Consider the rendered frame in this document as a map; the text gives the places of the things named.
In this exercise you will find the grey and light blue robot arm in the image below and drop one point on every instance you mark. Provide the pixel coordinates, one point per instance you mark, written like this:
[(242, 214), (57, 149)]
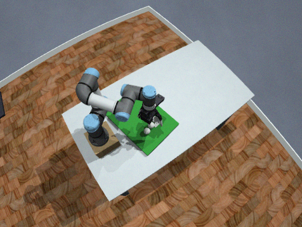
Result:
[(88, 92)]

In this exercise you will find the green golf mat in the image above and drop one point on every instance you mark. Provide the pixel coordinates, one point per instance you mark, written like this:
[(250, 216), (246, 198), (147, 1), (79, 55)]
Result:
[(134, 128)]

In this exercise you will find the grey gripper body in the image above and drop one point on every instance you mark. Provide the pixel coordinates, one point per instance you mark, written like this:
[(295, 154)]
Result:
[(147, 115)]

